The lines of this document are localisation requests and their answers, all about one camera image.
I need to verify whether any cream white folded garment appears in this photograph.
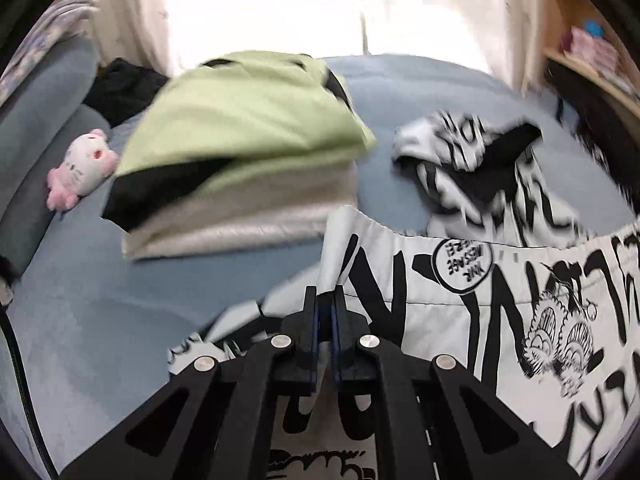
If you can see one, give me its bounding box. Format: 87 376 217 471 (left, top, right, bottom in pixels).
122 162 358 260

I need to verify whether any black garment by curtain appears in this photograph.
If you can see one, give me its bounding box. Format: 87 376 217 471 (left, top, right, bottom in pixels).
84 58 169 127

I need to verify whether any wooden bookshelf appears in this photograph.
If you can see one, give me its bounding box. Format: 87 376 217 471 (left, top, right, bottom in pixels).
538 0 639 131

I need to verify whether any blue grey bed sheet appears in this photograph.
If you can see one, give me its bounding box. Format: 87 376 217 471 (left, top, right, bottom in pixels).
9 55 634 468

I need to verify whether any floral patterned quilt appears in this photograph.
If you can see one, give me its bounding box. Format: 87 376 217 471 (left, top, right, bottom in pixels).
1 0 99 104

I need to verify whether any pink white plush cat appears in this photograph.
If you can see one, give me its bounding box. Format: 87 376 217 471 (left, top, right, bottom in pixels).
47 129 119 211

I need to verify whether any black cable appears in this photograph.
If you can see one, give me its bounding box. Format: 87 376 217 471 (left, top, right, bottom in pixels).
0 303 59 480

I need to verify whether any light green folded garment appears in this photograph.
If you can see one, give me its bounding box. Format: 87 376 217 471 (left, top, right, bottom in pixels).
101 50 379 233

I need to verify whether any white black graffiti print jacket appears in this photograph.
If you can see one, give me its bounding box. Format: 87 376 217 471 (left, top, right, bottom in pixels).
168 110 639 479

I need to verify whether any black white patterned clothes pile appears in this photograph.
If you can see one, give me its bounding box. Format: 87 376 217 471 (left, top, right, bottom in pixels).
544 60 639 214

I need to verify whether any white floral curtain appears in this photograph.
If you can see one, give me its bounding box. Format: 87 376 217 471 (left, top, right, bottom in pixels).
87 0 544 91

